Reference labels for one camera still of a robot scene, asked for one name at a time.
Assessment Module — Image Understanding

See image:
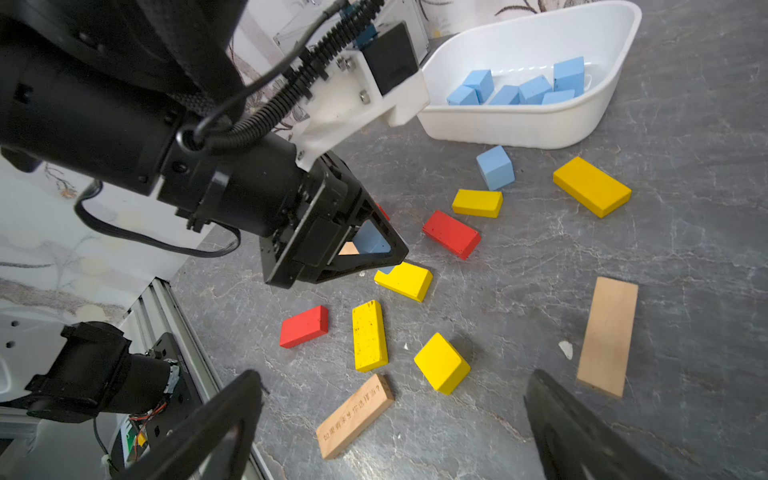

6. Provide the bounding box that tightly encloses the light blue cube block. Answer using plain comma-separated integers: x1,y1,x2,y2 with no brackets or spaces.
519,75,552,105
553,56,585,97
476,146,516,191
352,220,391,254
541,89,576,106
446,85,479,106
462,69,495,105

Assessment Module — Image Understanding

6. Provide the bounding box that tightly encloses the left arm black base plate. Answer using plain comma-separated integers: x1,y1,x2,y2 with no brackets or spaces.
110,333,203,474

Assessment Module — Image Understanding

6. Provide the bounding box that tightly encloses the yellow long block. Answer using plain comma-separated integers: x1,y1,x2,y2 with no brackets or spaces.
352,300,388,373

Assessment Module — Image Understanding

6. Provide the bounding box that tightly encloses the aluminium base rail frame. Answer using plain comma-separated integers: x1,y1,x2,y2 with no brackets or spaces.
1,279,267,479

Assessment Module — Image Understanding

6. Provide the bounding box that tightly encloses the yellow flat block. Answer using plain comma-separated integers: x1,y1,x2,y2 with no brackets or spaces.
374,262,433,302

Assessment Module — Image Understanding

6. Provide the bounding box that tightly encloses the red rectangular block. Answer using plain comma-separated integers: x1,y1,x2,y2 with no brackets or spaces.
422,210,482,260

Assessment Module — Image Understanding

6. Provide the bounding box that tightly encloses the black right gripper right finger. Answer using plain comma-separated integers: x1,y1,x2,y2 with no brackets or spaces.
525,369,669,479

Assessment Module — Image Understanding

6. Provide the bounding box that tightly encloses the red long block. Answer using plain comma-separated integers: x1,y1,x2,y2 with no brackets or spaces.
279,306,329,349

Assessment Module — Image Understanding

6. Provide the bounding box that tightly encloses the yellow cube block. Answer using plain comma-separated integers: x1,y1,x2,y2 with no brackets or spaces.
414,333,471,395

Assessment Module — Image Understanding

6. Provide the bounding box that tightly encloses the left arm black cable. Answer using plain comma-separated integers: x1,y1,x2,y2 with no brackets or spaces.
73,0,385,260

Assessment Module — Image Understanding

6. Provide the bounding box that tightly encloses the yellow small block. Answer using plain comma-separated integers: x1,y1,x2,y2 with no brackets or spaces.
452,189,503,218

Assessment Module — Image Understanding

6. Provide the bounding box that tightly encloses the long light blue block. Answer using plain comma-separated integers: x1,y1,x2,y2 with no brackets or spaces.
488,85,521,106

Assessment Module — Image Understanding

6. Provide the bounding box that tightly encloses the natural wood long block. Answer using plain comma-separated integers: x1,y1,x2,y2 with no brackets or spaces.
577,277,639,399
316,374,395,460

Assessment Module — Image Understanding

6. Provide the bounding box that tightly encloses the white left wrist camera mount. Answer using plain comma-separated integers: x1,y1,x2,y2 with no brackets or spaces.
292,1,429,171

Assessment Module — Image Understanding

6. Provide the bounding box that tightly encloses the white plastic tub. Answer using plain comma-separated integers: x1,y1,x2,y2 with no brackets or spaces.
418,1,642,150

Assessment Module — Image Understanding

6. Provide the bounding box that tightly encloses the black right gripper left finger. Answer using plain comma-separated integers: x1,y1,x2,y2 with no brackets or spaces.
117,370,263,479

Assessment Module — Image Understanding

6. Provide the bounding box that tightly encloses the red small block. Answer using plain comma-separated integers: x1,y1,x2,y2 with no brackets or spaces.
377,203,391,221

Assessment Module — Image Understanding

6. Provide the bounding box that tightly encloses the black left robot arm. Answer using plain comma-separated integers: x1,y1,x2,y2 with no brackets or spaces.
1,1,408,288

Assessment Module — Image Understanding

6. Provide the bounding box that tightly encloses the yellow rectangular block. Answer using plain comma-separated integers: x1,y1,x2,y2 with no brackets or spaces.
553,157,632,219

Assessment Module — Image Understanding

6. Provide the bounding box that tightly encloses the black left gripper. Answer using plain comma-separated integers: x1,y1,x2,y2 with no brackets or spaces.
158,134,408,288

